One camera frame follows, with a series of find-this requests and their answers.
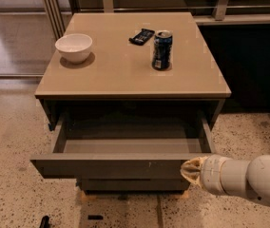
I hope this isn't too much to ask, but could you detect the grey top drawer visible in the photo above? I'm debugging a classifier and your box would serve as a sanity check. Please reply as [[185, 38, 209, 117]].
[[30, 111, 215, 180]]

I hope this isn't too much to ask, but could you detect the white ceramic bowl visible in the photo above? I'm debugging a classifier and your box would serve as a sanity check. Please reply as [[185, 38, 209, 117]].
[[55, 33, 93, 64]]

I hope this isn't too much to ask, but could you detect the grey drawer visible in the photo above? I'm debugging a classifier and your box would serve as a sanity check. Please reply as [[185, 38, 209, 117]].
[[30, 111, 215, 180], [79, 179, 189, 192]]

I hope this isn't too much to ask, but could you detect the lower grey drawer front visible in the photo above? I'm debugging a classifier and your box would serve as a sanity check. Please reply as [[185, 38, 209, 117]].
[[79, 179, 189, 192]]

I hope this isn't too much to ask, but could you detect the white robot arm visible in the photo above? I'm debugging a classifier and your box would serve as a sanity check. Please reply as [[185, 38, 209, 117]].
[[181, 155, 270, 207]]

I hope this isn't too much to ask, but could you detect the black object at floor edge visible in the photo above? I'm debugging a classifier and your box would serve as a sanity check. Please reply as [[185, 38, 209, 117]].
[[39, 216, 50, 228]]

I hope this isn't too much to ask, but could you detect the grey drawer cabinet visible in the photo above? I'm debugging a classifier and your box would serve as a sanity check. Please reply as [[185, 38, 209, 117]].
[[34, 11, 233, 196]]

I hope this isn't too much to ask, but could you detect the blue soda can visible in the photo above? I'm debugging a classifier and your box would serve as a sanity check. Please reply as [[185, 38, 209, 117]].
[[152, 30, 173, 70]]

